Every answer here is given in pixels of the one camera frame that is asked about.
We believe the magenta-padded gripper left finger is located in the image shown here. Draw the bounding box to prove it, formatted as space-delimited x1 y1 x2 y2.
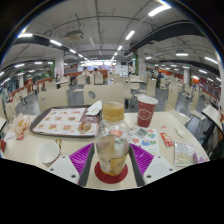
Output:
46 142 96 187

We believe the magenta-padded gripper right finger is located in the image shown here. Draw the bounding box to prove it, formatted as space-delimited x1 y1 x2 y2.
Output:
128 143 176 187

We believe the clear bottle with yellow cap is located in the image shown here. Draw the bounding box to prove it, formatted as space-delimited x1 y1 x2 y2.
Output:
94 101 132 177

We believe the white cup with dotted pattern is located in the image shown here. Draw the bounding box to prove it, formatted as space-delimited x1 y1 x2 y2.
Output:
37 138 63 169

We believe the clear plastic packet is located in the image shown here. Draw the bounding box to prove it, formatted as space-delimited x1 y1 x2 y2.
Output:
173 140 196 168

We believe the small red sauce packet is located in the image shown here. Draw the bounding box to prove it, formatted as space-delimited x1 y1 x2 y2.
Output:
159 132 175 148

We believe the colourful printed flyer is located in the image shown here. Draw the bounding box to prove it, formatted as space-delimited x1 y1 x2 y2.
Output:
128 125 161 157

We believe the small white packet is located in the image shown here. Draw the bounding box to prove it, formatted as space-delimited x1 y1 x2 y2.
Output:
173 126 186 139

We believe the pink printed leaflet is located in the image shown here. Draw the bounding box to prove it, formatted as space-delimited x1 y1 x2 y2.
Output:
193 151 210 165

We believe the printed paper tray liner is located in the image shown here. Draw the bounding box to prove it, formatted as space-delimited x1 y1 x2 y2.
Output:
32 107 87 137

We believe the flat round red coaster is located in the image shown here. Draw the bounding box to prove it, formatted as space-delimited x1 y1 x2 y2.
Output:
93 160 129 185

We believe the red paper cup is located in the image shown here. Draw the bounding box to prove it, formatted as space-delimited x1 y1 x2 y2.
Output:
136 95 159 128

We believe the dark brown food tray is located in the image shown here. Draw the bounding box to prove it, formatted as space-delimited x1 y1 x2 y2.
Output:
29 104 103 139

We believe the red paper box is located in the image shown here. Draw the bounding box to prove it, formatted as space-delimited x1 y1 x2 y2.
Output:
0 139 7 154

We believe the white paper napkin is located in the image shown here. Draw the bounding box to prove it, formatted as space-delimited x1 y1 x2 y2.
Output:
85 100 104 117

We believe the group of beige chairs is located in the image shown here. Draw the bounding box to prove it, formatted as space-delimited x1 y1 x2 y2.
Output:
0 71 224 128

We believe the beige neighbouring table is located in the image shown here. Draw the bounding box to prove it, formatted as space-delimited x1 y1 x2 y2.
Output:
201 104 224 134

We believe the ceiling air conditioner unit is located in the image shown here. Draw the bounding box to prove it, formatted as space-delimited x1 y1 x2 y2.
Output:
64 29 85 42

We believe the group of ceiling lights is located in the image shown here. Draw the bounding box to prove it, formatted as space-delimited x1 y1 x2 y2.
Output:
0 1 224 88

